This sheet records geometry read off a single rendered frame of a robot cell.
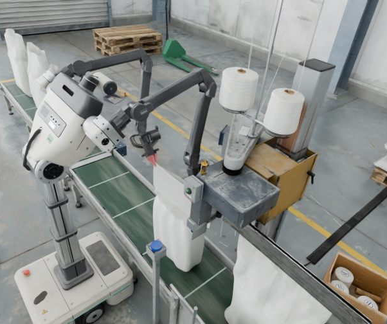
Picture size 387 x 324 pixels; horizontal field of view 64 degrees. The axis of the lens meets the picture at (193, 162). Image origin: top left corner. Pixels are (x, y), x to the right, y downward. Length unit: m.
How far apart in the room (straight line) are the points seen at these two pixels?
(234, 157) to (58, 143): 0.78
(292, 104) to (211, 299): 1.30
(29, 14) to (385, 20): 7.21
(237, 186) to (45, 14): 7.83
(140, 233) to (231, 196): 1.23
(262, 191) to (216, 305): 0.96
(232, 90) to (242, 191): 0.45
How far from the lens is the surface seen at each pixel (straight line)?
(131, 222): 2.43
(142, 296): 2.51
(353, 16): 6.01
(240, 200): 1.24
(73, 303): 2.25
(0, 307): 2.70
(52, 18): 8.80
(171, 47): 6.88
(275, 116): 1.30
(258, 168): 1.43
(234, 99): 1.42
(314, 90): 1.44
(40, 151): 1.60
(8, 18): 8.55
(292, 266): 1.42
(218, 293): 2.10
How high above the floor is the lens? 2.16
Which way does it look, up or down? 36 degrees down
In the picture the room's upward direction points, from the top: 5 degrees clockwise
